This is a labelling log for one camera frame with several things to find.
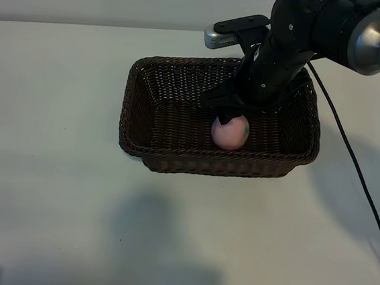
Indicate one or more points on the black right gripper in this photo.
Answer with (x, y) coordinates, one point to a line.
(266, 79)

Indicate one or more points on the pink peach with green leaf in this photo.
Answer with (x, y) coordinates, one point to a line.
(227, 137)

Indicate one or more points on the dark brown wicker basket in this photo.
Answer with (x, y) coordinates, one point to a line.
(178, 121)

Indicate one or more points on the black and silver right robot arm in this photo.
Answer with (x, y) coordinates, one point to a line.
(339, 25)

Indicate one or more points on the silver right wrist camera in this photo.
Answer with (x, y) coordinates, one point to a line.
(216, 39)

